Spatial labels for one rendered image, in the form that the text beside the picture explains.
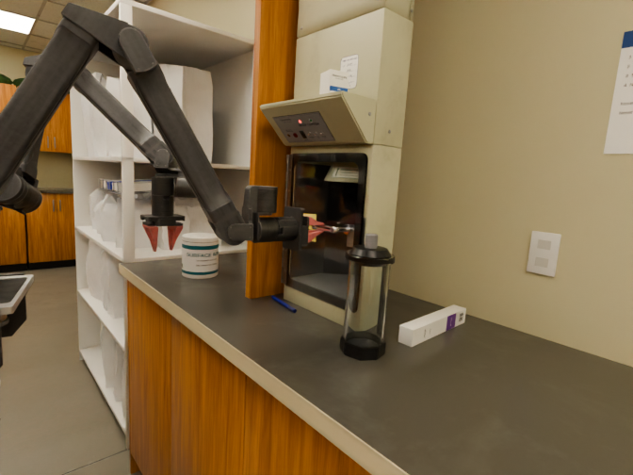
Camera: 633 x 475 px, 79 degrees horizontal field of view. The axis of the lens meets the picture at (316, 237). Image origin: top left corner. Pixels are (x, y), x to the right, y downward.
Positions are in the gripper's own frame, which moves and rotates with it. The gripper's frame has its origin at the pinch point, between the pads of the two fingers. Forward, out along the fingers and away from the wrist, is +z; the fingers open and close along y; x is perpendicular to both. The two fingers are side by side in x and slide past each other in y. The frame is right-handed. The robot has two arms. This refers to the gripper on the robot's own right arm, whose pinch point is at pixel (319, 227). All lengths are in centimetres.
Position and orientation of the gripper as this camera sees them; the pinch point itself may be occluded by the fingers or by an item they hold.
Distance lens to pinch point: 98.0
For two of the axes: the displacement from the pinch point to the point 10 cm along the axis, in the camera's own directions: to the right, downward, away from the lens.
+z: 7.5, -0.5, 6.6
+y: 0.6, -9.9, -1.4
